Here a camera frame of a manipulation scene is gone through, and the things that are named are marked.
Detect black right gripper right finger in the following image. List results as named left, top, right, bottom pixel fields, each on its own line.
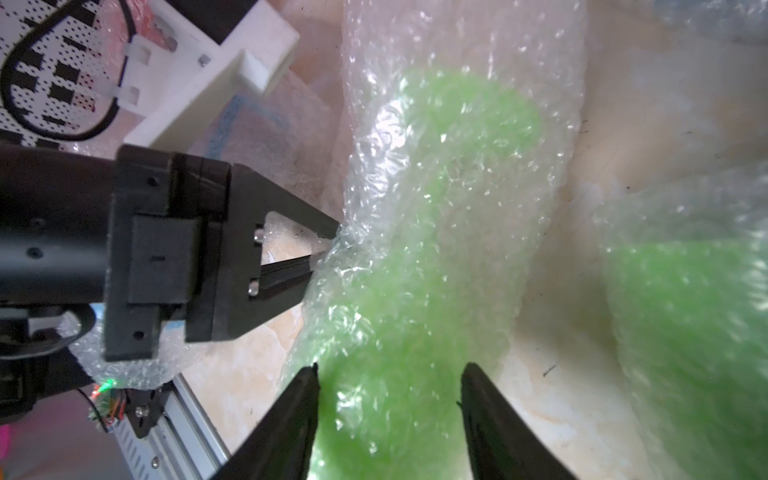
left=460, top=363, right=575, bottom=480

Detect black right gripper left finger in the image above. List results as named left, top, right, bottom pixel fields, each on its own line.
left=212, top=364, right=320, bottom=480

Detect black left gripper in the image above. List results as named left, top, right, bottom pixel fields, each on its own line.
left=104, top=146, right=339, bottom=361

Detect green wine glass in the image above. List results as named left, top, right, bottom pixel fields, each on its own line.
left=283, top=1, right=587, bottom=479
left=595, top=171, right=767, bottom=479

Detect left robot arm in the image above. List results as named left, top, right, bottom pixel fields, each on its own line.
left=1, top=144, right=338, bottom=424

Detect green circuit board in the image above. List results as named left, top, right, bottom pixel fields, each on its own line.
left=77, top=377, right=166, bottom=439

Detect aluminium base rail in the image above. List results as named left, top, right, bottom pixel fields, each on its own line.
left=114, top=374, right=230, bottom=480

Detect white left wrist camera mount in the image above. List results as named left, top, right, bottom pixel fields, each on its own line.
left=116, top=1, right=300, bottom=152

